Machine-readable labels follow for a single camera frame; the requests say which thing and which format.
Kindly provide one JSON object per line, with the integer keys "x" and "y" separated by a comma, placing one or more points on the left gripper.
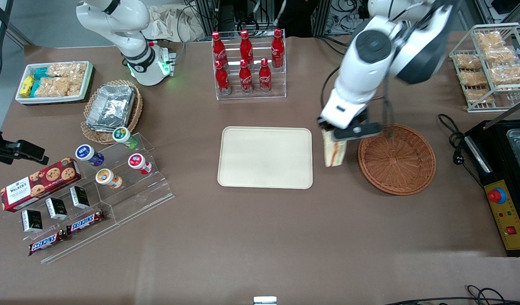
{"x": 326, "y": 125}

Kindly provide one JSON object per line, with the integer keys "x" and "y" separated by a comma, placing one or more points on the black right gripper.
{"x": 19, "y": 151}

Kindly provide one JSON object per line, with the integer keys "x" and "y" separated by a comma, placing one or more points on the triangular sandwich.
{"x": 335, "y": 152}

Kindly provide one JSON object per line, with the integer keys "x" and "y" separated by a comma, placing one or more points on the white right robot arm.
{"x": 132, "y": 46}

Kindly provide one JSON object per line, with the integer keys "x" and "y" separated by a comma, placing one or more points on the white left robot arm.
{"x": 370, "y": 63}

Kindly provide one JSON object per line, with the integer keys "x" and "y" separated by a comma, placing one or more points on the cream plastic tray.
{"x": 265, "y": 157}

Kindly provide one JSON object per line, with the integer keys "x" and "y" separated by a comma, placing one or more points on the brown round wicker basket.
{"x": 397, "y": 161}

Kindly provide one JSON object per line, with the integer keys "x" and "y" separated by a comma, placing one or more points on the light woven wicker basket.
{"x": 134, "y": 114}

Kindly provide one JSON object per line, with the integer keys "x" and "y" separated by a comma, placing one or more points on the red Walkers cookie box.
{"x": 39, "y": 184}

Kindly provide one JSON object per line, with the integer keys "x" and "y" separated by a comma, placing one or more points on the blue lid drink bottle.
{"x": 87, "y": 153}

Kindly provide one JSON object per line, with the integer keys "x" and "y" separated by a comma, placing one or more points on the small black box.
{"x": 80, "y": 197}
{"x": 56, "y": 208}
{"x": 31, "y": 220}

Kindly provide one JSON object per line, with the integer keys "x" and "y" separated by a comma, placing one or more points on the yellow snack packet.
{"x": 26, "y": 86}

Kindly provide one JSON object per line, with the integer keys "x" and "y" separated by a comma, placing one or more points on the clear rice cracker bag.
{"x": 56, "y": 87}
{"x": 69, "y": 70}

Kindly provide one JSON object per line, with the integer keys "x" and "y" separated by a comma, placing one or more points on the red cola bottle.
{"x": 222, "y": 79}
{"x": 245, "y": 78}
{"x": 277, "y": 48}
{"x": 246, "y": 47}
{"x": 218, "y": 50}
{"x": 265, "y": 77}

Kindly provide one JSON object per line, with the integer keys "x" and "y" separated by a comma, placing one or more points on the clear acrylic bottle rack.
{"x": 251, "y": 96}

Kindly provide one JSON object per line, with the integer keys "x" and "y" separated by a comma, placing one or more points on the orange lid drink bottle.
{"x": 106, "y": 177}

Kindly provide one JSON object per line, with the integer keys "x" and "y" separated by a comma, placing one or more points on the teal snack packet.
{"x": 40, "y": 73}

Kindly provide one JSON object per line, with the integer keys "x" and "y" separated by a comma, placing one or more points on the Snickers chocolate bar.
{"x": 86, "y": 222}
{"x": 48, "y": 242}

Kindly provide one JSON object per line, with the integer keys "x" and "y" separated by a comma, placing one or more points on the white rectangular snack bin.
{"x": 88, "y": 80}

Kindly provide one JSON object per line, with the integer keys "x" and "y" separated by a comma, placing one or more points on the stacked foil containers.
{"x": 111, "y": 108}

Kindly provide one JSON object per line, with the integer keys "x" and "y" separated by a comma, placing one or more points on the green lid drink bottle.
{"x": 122, "y": 135}

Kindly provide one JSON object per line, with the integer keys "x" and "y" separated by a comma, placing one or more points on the red lid drink bottle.
{"x": 137, "y": 162}

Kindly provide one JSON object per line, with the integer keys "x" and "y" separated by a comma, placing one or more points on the clear acrylic stepped display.
{"x": 137, "y": 199}

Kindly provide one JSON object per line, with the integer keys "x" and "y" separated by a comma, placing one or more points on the rice snack bag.
{"x": 479, "y": 95}
{"x": 489, "y": 39}
{"x": 474, "y": 78}
{"x": 499, "y": 55}
{"x": 466, "y": 61}
{"x": 507, "y": 75}

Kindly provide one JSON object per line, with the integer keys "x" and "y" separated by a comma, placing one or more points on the crumpled beige bag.
{"x": 175, "y": 23}

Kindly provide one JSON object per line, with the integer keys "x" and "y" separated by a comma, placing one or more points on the grey metal bar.
{"x": 503, "y": 116}

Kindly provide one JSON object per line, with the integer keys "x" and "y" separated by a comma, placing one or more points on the black yellow control box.
{"x": 507, "y": 220}

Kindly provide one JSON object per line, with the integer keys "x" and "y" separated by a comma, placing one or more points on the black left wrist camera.
{"x": 357, "y": 131}

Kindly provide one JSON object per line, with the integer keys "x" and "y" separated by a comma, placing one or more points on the black aluminium frame rack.
{"x": 226, "y": 17}

